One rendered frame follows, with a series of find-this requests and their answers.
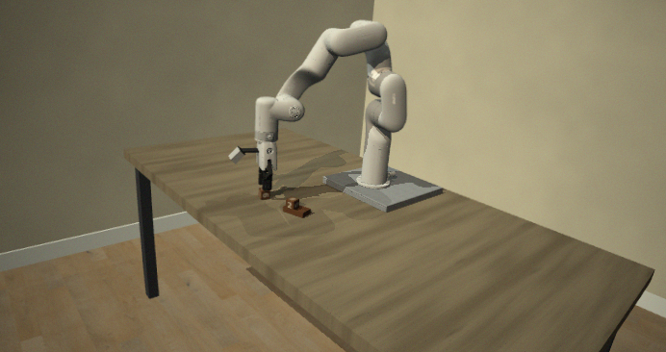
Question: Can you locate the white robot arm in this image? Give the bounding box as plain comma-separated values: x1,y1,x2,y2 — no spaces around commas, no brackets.
255,20,407,189

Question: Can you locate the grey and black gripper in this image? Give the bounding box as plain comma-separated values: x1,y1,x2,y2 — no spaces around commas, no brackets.
255,139,278,190

